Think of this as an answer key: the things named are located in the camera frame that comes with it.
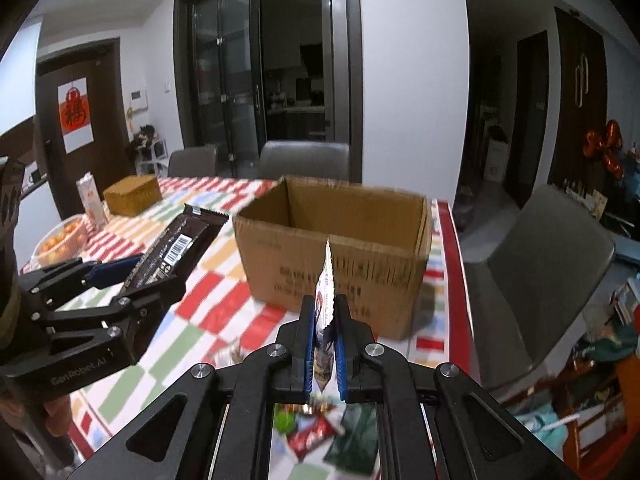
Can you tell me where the grey chair far left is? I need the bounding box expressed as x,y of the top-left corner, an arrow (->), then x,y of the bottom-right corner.
168,145 -> 217,178

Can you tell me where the red balloon decoration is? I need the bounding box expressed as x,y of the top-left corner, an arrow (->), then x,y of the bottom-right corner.
582,119 -> 624,180

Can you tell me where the bowl of oranges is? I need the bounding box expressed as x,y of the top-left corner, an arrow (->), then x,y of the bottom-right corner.
30,214 -> 89,266

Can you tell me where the grey chair far middle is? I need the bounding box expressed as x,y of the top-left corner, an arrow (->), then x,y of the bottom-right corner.
258,141 -> 350,181

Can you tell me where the glass sliding door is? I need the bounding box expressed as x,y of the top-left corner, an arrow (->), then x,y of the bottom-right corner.
172,0 -> 363,182

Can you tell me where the colourful checked tablecloth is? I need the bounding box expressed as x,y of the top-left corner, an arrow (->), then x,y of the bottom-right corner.
68,177 -> 475,458

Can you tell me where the woven brown basket box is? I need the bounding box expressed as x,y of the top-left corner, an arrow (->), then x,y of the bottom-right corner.
103,174 -> 162,217

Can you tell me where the dark brown entrance door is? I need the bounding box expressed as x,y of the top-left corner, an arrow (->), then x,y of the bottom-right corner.
36,39 -> 134,219

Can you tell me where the dark green snack packet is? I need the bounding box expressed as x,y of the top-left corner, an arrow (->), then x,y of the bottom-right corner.
323,403 -> 378,477

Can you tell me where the grey chair right side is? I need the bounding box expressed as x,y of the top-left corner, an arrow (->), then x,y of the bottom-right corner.
464,185 -> 615,391

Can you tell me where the white orange milk carton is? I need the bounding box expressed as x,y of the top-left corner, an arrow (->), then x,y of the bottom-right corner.
76,172 -> 108,230

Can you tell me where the white red snack packet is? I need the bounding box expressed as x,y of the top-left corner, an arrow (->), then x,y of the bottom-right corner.
311,240 -> 335,399

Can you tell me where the red small snack packet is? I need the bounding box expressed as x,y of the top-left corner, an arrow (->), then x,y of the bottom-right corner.
285,411 -> 345,462

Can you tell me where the person's left hand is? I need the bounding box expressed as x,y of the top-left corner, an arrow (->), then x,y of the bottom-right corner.
0,393 -> 73,437

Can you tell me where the dark chocolate bar wrapper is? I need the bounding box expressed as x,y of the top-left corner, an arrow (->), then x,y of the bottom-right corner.
119,204 -> 229,294

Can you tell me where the red wooden chair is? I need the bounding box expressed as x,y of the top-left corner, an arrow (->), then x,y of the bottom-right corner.
561,356 -> 639,479

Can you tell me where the grey chair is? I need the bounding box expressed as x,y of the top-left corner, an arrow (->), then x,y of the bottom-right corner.
464,185 -> 615,391
258,141 -> 350,181
168,145 -> 217,178

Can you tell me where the red fu door poster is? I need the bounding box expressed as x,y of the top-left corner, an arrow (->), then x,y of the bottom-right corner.
58,77 -> 94,154

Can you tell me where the green lollipop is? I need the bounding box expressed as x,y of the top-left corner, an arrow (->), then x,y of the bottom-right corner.
273,403 -> 298,436

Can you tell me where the brown cardboard box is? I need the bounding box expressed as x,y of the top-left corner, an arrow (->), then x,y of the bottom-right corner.
232,177 -> 433,339

